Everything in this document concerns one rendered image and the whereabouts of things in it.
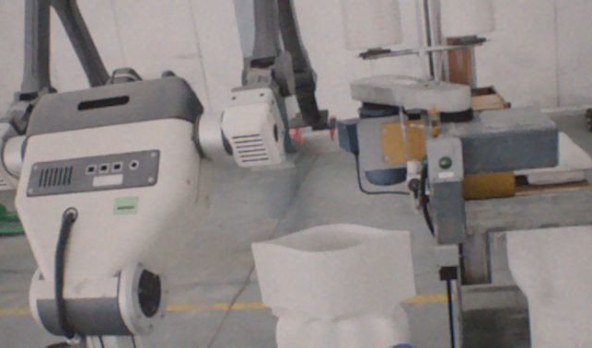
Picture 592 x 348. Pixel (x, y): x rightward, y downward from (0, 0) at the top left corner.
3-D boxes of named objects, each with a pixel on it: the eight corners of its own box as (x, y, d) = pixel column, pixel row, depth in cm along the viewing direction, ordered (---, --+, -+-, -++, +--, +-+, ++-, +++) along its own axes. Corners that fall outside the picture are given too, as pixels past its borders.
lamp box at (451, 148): (429, 183, 126) (426, 145, 124) (429, 177, 130) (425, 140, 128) (463, 180, 124) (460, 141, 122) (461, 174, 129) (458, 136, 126)
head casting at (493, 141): (435, 245, 135) (424, 126, 127) (431, 209, 158) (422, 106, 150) (563, 237, 128) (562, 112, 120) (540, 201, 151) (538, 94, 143)
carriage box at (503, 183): (428, 216, 164) (419, 111, 155) (425, 180, 196) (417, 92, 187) (516, 210, 158) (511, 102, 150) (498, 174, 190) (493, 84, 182)
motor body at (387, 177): (364, 190, 178) (354, 112, 171) (367, 175, 192) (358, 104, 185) (412, 186, 175) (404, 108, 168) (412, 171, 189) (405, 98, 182)
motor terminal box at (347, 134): (349, 161, 173) (344, 124, 170) (339, 155, 182) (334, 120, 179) (373, 155, 175) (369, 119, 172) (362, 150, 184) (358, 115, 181)
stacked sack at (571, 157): (504, 180, 413) (503, 161, 409) (498, 163, 452) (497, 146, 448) (598, 174, 395) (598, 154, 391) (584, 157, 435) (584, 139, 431)
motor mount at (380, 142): (361, 172, 172) (354, 121, 168) (363, 166, 178) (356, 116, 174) (456, 164, 166) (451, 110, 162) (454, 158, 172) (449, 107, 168)
